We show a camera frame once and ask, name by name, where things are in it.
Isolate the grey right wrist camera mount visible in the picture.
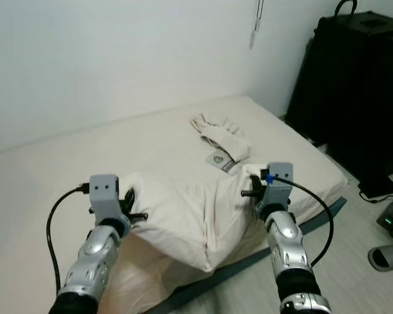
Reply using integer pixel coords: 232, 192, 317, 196
265, 162, 294, 207

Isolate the crumpled beige cloth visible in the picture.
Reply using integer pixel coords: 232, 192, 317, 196
190, 113, 253, 163

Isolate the grey packet with round print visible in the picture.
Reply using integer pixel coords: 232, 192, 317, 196
206, 149, 234, 172

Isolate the cream pillow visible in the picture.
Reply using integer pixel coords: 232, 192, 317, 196
128, 164, 272, 272

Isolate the black cabinet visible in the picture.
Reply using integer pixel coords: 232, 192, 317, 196
285, 0, 393, 184

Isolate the flat black device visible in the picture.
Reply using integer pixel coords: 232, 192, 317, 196
357, 175, 393, 198

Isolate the grey paper packet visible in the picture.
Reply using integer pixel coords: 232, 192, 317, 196
225, 160, 250, 178

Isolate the bed with beige sheet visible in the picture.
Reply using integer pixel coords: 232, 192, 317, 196
0, 96, 348, 314

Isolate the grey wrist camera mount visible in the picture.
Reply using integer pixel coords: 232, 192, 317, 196
265, 162, 294, 207
90, 174, 122, 223

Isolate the white hanging pull cord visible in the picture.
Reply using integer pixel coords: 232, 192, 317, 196
249, 0, 265, 50

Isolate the grey slipper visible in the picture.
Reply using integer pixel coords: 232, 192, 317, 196
368, 244, 393, 272

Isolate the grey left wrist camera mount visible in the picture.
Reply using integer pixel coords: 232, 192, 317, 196
90, 174, 122, 223

